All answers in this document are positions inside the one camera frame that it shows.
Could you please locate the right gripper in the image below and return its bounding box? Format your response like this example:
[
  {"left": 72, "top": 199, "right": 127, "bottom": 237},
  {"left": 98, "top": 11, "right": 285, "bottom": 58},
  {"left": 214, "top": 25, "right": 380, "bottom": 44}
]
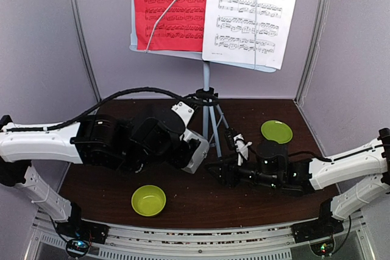
[{"left": 205, "top": 152, "right": 280, "bottom": 189}]

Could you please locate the white metronome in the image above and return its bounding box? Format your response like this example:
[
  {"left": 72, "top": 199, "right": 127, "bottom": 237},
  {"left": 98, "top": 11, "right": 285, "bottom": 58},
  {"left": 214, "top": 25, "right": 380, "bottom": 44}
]
[{"left": 181, "top": 129, "right": 210, "bottom": 174}]

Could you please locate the white perforated music stand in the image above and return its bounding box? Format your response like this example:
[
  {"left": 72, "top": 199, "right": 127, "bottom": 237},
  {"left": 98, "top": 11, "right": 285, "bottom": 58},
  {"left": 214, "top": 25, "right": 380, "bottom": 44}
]
[{"left": 129, "top": 0, "right": 280, "bottom": 157}]

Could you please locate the red sheet music page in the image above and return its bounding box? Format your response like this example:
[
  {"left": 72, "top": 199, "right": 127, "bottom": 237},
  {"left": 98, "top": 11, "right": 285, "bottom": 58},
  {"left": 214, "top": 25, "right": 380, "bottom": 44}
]
[{"left": 133, "top": 0, "right": 206, "bottom": 52}]

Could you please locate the white sheet music page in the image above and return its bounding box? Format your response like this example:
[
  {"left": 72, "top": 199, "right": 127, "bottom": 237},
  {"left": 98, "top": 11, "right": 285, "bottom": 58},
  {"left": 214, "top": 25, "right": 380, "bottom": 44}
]
[{"left": 202, "top": 0, "right": 296, "bottom": 71}]

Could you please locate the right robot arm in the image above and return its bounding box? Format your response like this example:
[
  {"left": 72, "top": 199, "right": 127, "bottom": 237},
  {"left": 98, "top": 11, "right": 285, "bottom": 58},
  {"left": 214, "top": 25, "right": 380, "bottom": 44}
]
[{"left": 205, "top": 128, "right": 389, "bottom": 237}]

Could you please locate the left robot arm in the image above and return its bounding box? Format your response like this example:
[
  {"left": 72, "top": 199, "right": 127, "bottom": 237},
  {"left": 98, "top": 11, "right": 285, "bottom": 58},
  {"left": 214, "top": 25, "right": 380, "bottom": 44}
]
[{"left": 1, "top": 87, "right": 219, "bottom": 238}]

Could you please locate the green bowl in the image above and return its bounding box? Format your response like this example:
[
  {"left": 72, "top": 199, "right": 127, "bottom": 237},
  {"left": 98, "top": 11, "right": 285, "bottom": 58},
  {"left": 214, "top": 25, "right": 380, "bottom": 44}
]
[{"left": 131, "top": 184, "right": 166, "bottom": 217}]

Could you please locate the green plate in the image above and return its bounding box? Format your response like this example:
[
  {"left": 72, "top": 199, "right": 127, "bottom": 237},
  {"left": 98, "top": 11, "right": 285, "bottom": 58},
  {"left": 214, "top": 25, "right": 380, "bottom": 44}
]
[{"left": 260, "top": 120, "right": 293, "bottom": 144}]

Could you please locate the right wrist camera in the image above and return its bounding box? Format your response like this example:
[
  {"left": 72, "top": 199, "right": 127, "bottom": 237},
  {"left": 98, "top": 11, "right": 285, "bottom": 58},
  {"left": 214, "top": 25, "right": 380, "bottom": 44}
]
[{"left": 225, "top": 128, "right": 252, "bottom": 166}]

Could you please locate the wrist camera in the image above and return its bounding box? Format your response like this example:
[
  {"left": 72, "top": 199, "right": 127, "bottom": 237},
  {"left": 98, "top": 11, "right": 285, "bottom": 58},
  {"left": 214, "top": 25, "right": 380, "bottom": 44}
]
[
  {"left": 225, "top": 128, "right": 252, "bottom": 166},
  {"left": 171, "top": 102, "right": 195, "bottom": 127}
]

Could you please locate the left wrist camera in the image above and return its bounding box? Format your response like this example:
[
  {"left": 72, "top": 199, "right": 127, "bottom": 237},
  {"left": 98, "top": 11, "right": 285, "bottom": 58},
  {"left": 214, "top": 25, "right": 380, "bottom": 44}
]
[{"left": 171, "top": 102, "right": 195, "bottom": 127}]

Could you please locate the aluminium front rail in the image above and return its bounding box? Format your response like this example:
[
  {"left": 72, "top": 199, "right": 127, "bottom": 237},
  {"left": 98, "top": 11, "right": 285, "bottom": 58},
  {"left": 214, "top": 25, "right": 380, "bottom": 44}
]
[{"left": 21, "top": 210, "right": 378, "bottom": 259}]

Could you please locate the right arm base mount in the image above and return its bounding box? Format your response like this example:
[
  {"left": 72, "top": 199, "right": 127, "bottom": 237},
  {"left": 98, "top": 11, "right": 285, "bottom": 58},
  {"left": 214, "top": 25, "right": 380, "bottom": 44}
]
[{"left": 291, "top": 217, "right": 344, "bottom": 258}]

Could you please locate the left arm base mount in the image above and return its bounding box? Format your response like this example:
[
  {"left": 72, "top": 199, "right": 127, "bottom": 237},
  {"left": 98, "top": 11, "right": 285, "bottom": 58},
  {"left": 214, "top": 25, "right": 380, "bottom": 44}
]
[{"left": 52, "top": 220, "right": 109, "bottom": 258}]

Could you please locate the left aluminium frame post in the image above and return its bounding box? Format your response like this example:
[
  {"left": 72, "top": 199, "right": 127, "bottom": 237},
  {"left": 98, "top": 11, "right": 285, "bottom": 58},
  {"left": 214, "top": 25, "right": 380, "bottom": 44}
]
[{"left": 69, "top": 0, "right": 101, "bottom": 102}]

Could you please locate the aluminium frame post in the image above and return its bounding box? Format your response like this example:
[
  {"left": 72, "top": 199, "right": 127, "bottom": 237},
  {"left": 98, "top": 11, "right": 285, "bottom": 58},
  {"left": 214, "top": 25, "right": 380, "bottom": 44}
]
[
  {"left": 69, "top": 0, "right": 101, "bottom": 102},
  {"left": 295, "top": 0, "right": 330, "bottom": 108}
]

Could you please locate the right aluminium frame post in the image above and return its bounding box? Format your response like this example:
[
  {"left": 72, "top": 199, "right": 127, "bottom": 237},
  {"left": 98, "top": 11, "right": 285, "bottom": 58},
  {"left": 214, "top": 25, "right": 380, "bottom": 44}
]
[{"left": 295, "top": 0, "right": 330, "bottom": 108}]

